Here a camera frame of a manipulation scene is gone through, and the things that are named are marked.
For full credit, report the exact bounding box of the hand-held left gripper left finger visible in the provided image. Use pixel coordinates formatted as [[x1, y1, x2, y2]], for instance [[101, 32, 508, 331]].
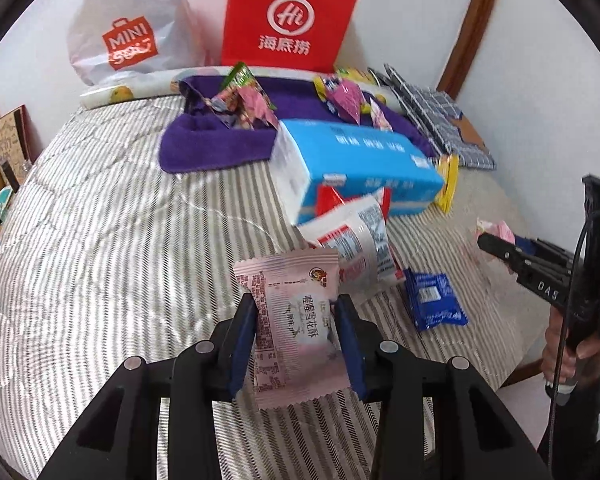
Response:
[[37, 291, 260, 480]]

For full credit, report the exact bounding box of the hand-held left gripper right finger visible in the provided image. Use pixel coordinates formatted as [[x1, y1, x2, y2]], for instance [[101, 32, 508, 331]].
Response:
[[332, 292, 556, 480]]

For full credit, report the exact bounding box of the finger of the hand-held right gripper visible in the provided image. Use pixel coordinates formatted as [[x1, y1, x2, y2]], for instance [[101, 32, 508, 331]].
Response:
[[513, 238, 575, 272], [477, 233, 537, 282]]

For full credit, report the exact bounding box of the pale pink snack packet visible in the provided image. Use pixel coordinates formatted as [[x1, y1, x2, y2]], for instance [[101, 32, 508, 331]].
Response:
[[232, 247, 361, 411]]

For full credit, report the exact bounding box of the blue cookie packet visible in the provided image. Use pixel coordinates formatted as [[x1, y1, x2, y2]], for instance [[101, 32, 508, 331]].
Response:
[[404, 269, 469, 332]]

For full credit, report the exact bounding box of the white red label snack packet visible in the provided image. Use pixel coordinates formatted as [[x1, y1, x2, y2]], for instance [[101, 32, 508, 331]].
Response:
[[297, 192, 406, 297]]

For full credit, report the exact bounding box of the small pink snack packet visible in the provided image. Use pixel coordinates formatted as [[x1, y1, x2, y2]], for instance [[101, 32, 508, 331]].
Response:
[[369, 100, 395, 132]]

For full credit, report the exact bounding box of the magenta snack packet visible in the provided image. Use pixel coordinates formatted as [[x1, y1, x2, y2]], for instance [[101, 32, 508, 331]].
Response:
[[324, 80, 367, 123]]

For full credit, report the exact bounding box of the yellow blue print snack packet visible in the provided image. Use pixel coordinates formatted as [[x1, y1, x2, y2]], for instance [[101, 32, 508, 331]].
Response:
[[313, 74, 343, 103]]

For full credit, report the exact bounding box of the pink cartoon print snack bar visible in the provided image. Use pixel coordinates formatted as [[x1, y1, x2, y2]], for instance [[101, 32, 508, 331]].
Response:
[[207, 85, 281, 133]]

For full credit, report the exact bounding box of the green snack packet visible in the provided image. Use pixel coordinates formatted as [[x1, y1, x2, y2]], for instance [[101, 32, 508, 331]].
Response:
[[221, 61, 279, 111]]

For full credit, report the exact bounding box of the person's right forearm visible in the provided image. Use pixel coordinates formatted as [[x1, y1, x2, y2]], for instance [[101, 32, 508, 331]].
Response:
[[537, 360, 600, 480]]

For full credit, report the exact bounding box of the person's right hand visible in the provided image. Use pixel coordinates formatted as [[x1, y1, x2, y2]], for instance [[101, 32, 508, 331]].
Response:
[[540, 311, 600, 387]]

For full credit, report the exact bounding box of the yellow triangular snack packet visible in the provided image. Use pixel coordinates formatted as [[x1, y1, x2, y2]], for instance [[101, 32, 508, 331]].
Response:
[[432, 154, 460, 213]]

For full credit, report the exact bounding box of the checked cloth with star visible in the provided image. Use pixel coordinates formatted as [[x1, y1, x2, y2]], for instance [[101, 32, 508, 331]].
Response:
[[375, 63, 497, 173]]

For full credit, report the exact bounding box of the blue tissue pack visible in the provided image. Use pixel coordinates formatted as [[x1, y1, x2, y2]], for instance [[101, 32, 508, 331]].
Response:
[[271, 119, 445, 226]]

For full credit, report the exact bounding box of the striped bed sheet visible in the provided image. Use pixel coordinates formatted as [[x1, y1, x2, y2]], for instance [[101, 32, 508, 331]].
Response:
[[0, 94, 551, 480]]

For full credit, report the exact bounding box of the purple towel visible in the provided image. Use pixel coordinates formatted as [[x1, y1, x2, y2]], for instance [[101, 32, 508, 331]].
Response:
[[159, 75, 438, 175]]

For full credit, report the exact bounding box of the teal white box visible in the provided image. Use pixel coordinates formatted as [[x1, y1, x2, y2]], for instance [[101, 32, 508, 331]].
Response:
[[0, 186, 15, 226]]

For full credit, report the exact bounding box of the fruit print paper roll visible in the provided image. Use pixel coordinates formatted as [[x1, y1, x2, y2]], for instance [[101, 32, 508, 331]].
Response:
[[79, 65, 406, 111]]

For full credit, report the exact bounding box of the brown patterned book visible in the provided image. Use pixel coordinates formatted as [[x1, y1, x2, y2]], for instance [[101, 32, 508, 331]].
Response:
[[0, 105, 33, 193]]

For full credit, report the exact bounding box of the red paper bag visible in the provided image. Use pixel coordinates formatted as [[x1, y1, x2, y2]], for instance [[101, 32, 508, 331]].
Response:
[[221, 0, 364, 75]]

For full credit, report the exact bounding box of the white plastic bag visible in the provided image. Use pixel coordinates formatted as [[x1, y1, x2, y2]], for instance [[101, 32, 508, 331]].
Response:
[[67, 0, 211, 87]]

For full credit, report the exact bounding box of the black cable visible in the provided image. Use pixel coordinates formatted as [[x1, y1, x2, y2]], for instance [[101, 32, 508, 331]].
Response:
[[535, 210, 600, 466]]

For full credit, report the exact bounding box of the brown wooden door frame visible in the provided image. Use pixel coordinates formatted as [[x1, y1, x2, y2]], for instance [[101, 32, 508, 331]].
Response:
[[432, 0, 503, 103]]

